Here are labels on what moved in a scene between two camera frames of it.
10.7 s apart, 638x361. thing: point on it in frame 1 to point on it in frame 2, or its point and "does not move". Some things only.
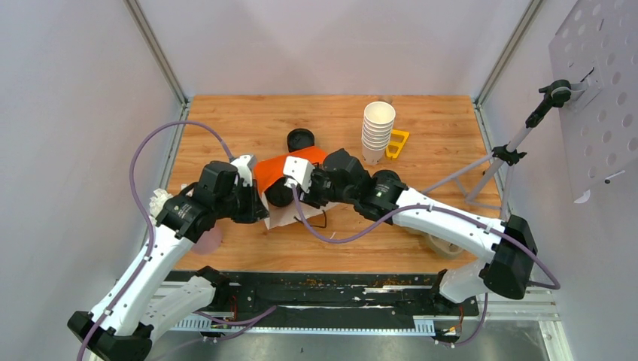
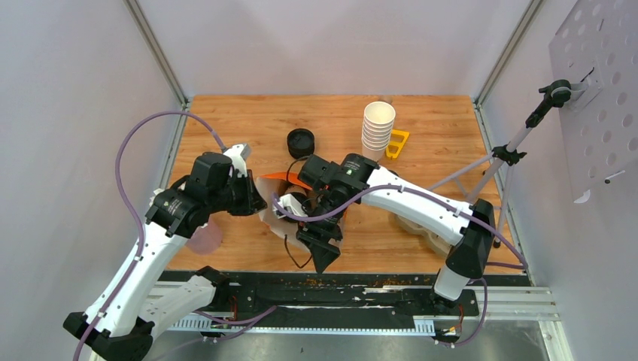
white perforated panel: (595, 51) does not move
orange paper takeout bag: (268, 170) to (274, 184)
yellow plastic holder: (396, 144) does not move
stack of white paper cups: (378, 118) does not move
